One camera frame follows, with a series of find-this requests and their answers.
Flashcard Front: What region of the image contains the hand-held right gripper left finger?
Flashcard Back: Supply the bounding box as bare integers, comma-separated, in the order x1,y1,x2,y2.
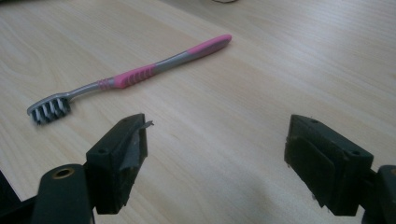
85,113,155,216

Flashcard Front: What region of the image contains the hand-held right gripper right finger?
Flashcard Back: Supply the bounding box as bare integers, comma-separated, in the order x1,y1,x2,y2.
284,114,375,217

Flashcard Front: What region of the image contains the pink and grey toothbrush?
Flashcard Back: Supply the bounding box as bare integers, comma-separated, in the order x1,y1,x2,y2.
26,34,233,126

